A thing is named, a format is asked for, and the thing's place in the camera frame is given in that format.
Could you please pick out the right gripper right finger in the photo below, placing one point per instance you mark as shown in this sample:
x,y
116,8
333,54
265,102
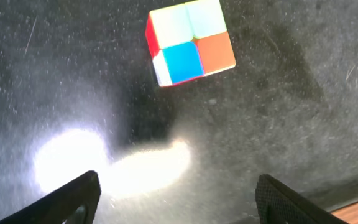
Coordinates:
x,y
278,205

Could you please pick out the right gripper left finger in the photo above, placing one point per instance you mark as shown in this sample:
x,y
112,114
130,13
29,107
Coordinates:
x,y
70,202

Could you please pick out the many-coloured puzzle cube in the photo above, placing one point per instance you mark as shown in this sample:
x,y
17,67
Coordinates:
x,y
191,43

